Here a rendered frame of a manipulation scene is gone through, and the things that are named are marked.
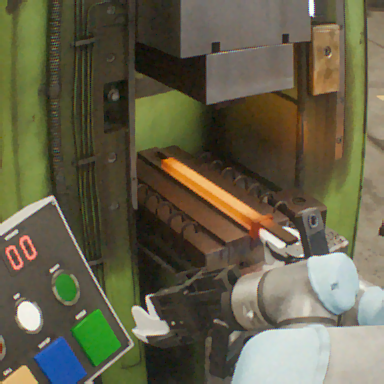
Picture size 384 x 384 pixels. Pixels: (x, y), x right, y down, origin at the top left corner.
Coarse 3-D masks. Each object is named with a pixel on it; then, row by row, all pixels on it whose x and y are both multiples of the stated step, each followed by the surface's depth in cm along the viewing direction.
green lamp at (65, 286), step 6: (60, 276) 108; (66, 276) 109; (60, 282) 108; (66, 282) 109; (72, 282) 110; (60, 288) 108; (66, 288) 108; (72, 288) 109; (60, 294) 107; (66, 294) 108; (72, 294) 109; (66, 300) 108
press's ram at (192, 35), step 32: (160, 0) 119; (192, 0) 114; (224, 0) 118; (256, 0) 122; (288, 0) 126; (160, 32) 122; (192, 32) 117; (224, 32) 121; (256, 32) 125; (288, 32) 129
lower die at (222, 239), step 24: (144, 168) 168; (192, 168) 168; (144, 192) 160; (168, 192) 158; (192, 192) 157; (240, 192) 158; (168, 216) 151; (192, 216) 149; (216, 216) 149; (192, 240) 143; (216, 240) 143; (240, 240) 142; (192, 264) 144; (216, 264) 141
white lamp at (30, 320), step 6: (24, 306) 101; (30, 306) 102; (18, 312) 100; (24, 312) 101; (30, 312) 101; (36, 312) 102; (24, 318) 100; (30, 318) 101; (36, 318) 102; (24, 324) 100; (30, 324) 101; (36, 324) 102
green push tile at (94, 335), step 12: (96, 312) 111; (84, 324) 109; (96, 324) 111; (108, 324) 113; (84, 336) 108; (96, 336) 110; (108, 336) 112; (84, 348) 107; (96, 348) 109; (108, 348) 111; (96, 360) 108
